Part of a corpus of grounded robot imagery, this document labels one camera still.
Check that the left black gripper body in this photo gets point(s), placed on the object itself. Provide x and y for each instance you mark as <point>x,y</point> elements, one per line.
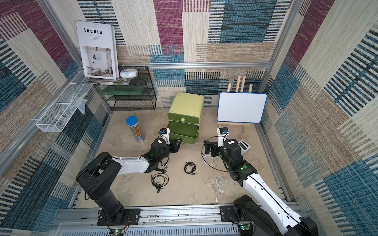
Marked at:
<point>168,150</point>

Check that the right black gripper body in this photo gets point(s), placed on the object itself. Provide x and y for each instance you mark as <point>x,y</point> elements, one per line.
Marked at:
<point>209,148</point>

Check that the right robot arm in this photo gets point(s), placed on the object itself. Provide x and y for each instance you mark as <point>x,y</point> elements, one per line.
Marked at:
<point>262,206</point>

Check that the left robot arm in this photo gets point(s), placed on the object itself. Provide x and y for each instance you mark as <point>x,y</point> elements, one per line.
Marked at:
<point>98,176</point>

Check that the white earphones centre right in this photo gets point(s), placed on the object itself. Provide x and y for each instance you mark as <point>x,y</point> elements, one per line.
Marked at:
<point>208,159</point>

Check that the black earphones small coil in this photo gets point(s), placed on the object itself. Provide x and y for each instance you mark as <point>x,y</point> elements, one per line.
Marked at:
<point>162,170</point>

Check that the black earphones round coil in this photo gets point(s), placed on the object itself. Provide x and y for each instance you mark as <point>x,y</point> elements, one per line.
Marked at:
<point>190,168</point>

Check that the black earphones large loop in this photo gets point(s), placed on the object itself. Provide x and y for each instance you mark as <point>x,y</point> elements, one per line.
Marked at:
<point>159,181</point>

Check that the green three-drawer cabinet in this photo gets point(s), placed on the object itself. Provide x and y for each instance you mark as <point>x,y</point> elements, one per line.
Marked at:
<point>185,117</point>

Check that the white calculator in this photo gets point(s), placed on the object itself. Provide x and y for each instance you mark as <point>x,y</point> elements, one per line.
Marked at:
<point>244,146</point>

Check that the blue-lid pencil canister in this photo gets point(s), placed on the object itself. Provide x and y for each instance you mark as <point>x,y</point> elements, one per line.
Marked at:
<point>133,124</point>

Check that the small whiteboard on easel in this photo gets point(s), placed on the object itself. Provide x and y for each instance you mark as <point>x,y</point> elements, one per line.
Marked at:
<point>241,108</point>

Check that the green sheet on shelf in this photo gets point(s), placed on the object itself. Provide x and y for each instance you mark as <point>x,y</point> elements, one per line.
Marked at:
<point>122,90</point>

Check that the white oval case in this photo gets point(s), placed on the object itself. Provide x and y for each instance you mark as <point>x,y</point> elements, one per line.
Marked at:
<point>129,73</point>

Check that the Inedia magazine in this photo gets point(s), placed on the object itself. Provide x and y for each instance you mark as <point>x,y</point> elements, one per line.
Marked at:
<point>97,44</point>

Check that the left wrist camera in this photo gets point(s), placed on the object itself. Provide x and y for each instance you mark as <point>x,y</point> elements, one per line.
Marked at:
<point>164,133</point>

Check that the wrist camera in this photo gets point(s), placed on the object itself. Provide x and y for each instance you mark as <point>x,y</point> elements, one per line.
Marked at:
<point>164,133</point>
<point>222,133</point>

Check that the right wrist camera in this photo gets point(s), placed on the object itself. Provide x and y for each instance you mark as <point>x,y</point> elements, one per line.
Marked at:
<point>222,133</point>

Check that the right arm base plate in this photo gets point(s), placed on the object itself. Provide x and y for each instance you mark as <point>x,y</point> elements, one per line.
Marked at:
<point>231,214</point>

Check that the black wire shelf rack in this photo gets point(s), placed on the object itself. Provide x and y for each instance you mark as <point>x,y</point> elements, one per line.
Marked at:
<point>145,101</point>

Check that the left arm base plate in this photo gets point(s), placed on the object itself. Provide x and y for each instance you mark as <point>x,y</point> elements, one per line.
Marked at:
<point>127,216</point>

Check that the white wire basket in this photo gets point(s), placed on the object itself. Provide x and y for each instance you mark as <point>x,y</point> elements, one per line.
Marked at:
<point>63,108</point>

